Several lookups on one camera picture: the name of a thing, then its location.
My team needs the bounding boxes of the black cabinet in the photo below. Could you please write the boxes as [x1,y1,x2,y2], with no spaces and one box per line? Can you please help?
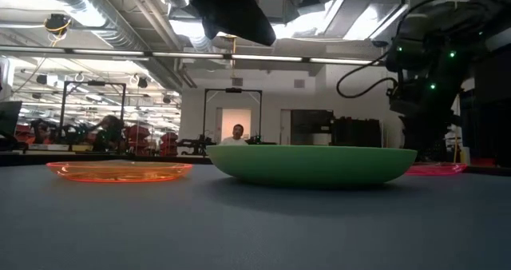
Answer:
[331,117,382,148]

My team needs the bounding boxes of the clear orange plastic plate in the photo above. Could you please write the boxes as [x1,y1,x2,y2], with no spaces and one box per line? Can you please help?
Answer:
[46,161,194,184]

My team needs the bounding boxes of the dark monitor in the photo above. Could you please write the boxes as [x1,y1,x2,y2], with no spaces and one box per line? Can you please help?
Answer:
[0,101,23,143]

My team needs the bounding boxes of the clear pink plastic plate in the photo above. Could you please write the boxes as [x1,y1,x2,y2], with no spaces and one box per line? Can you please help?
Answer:
[405,161,468,177]

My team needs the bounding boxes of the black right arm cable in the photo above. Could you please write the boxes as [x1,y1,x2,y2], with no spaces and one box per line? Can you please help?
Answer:
[335,0,492,99]

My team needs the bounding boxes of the white door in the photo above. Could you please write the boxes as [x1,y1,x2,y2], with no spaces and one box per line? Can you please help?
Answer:
[221,108,252,141]

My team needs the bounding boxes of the silver ventilation duct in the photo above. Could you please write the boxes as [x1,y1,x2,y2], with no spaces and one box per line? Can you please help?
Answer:
[23,0,184,91]

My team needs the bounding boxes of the black gantry frame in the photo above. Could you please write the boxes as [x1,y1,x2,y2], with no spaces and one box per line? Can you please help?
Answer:
[202,87,263,156]
[58,80,128,143]

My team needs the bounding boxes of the person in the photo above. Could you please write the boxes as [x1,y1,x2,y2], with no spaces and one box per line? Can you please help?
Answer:
[92,114,125,153]
[219,124,249,146]

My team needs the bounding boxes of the large green plastic plate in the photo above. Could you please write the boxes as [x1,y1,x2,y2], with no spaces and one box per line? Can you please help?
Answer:
[205,144,418,190]

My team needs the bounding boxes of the red storage cabinet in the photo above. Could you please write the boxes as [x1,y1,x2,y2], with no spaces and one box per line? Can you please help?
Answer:
[125,125,152,156]
[160,132,180,156]

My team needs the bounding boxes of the black ceiling cable reel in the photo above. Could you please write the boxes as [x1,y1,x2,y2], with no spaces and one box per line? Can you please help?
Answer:
[43,13,72,38]

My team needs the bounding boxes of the long ceiling light strip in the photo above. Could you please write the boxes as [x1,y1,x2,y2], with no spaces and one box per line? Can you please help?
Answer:
[0,45,378,66]

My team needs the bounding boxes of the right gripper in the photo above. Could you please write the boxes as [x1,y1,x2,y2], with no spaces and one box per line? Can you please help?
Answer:
[389,76,462,162]

